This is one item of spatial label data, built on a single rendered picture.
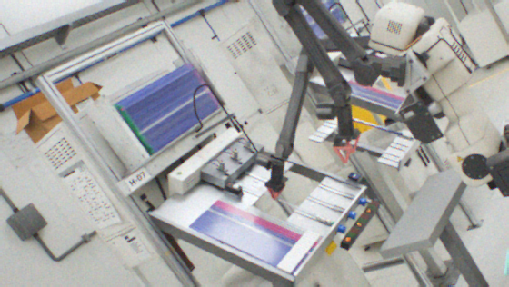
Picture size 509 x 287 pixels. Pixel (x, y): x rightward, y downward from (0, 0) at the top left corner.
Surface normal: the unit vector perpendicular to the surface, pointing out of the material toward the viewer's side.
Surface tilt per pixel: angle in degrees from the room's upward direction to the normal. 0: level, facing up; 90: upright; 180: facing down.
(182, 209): 43
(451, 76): 90
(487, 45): 90
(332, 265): 90
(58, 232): 90
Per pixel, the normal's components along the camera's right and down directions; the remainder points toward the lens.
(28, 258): 0.69, -0.29
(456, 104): -0.37, 0.44
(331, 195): 0.07, -0.80
